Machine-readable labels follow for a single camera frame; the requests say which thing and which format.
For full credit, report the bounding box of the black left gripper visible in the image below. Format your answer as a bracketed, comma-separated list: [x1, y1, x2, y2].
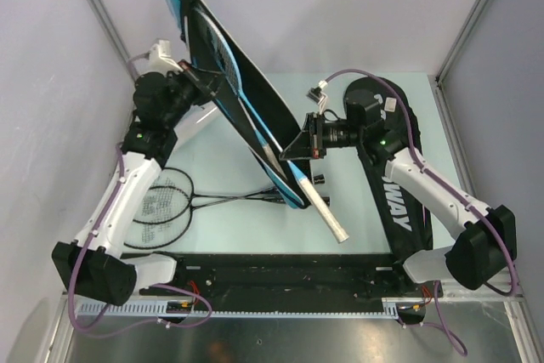
[162, 60, 227, 128]

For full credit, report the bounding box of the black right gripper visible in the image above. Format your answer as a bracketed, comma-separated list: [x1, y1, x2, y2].
[280, 112, 363, 160]

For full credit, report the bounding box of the blue racket white grip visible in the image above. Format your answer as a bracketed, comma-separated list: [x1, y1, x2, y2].
[199, 9, 350, 245]

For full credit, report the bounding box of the blue racket bag cover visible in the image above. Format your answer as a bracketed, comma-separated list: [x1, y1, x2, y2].
[165, 0, 312, 209]

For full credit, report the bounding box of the black racket bag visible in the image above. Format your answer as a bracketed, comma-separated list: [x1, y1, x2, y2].
[343, 77, 433, 263]

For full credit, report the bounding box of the white shuttlecock tube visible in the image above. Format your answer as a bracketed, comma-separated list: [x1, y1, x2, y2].
[173, 102, 220, 150]

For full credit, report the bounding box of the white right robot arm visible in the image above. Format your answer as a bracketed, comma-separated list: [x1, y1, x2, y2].
[280, 84, 519, 296]

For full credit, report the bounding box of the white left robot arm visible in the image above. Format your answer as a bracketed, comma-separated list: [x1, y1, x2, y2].
[52, 61, 226, 306]

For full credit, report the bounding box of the black racket upper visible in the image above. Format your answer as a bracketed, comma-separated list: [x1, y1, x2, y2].
[148, 167, 287, 215]

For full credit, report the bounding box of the black racket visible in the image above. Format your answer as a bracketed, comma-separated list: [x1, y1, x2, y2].
[122, 186, 331, 249]
[148, 167, 287, 215]

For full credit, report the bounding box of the black racket lower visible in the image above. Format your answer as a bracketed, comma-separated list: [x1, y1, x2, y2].
[122, 186, 331, 249]

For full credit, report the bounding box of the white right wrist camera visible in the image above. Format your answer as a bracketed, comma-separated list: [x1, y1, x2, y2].
[307, 80, 328, 114]

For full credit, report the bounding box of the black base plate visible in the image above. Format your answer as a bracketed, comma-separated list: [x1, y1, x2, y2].
[148, 253, 434, 308]

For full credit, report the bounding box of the aluminium frame post right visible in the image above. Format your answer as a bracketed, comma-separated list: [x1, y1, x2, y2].
[435, 0, 518, 83]

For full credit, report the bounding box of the aluminium frame post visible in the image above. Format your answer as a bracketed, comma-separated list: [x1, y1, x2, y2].
[435, 0, 518, 83]
[87, 0, 138, 82]

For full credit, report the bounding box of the aluminium frame post left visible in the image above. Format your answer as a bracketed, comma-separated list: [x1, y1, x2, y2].
[87, 0, 138, 82]

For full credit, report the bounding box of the grey cable duct rail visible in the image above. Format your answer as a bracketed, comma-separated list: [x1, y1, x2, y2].
[76, 298, 426, 318]

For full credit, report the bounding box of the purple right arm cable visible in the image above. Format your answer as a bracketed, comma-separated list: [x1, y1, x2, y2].
[320, 68, 519, 358]

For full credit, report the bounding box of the aluminium side rail right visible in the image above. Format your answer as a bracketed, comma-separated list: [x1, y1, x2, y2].
[428, 76, 543, 362]

